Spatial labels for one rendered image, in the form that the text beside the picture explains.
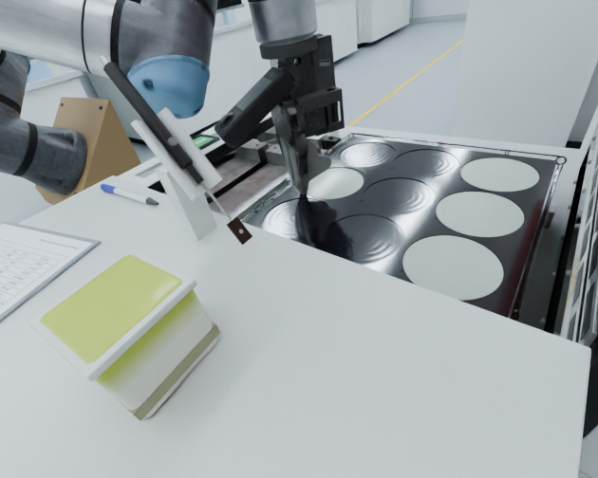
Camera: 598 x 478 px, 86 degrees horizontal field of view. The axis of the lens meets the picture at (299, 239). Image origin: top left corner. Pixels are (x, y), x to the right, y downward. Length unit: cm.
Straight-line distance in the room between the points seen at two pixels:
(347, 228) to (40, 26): 37
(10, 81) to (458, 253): 83
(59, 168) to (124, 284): 63
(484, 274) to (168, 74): 37
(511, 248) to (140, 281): 37
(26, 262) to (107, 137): 44
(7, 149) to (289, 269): 66
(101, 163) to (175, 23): 52
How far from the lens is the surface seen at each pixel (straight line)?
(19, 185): 323
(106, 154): 86
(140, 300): 22
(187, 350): 24
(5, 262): 51
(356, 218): 45
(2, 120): 85
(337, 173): 57
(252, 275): 30
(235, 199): 59
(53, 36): 40
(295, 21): 42
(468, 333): 25
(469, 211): 48
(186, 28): 39
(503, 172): 57
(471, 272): 39
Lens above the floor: 117
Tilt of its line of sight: 39 degrees down
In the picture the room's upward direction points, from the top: 12 degrees counter-clockwise
